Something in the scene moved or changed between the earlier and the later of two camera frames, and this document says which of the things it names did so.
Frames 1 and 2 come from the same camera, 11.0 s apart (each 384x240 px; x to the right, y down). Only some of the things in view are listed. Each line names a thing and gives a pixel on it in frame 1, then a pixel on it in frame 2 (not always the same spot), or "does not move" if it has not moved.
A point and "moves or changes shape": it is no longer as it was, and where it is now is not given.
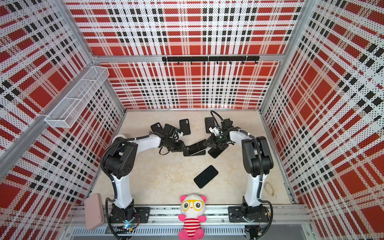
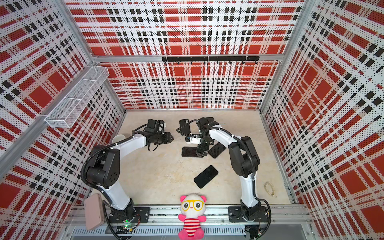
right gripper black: x=212 y=142 to x=202 y=153
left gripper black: x=180 y=146 to x=167 y=138
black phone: x=197 y=147 moves or changes shape
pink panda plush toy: x=192 y=208 does not move
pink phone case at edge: x=94 y=211 does not move
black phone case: x=184 y=126 does not move
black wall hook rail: x=212 y=58 does not move
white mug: x=118 y=138 does not move
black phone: x=205 y=176 does not move
